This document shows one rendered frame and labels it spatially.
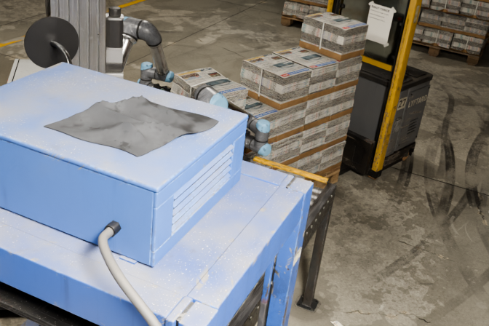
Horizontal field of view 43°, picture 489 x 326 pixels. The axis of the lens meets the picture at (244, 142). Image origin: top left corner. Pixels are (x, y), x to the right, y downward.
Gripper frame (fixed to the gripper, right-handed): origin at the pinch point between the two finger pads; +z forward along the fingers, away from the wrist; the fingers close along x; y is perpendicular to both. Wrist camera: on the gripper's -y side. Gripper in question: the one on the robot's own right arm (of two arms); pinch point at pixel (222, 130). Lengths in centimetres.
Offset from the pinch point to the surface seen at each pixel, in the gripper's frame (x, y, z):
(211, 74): -15.7, 22.0, 29.1
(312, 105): -91, -6, 3
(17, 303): 182, 45, -108
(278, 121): -56, -10, 4
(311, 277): -8, -64, -73
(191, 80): 1.6, 21.8, 28.3
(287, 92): -61, 11, 4
